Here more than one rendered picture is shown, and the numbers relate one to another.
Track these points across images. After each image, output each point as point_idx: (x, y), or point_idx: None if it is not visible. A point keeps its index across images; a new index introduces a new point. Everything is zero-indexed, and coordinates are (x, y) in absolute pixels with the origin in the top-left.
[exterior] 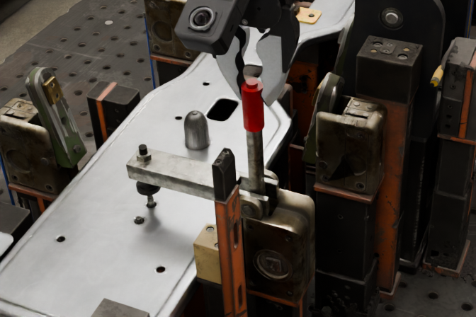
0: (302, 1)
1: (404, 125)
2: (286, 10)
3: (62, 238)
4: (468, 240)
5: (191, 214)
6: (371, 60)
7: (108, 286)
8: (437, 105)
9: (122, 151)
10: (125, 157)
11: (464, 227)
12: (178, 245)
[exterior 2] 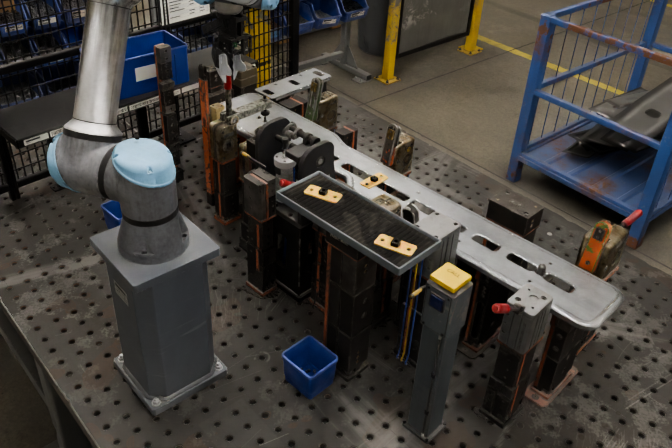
0: (227, 56)
1: (249, 169)
2: (213, 43)
3: None
4: (262, 293)
5: (252, 126)
6: None
7: (234, 108)
8: (278, 209)
9: (300, 121)
10: (296, 121)
11: (252, 266)
12: (240, 121)
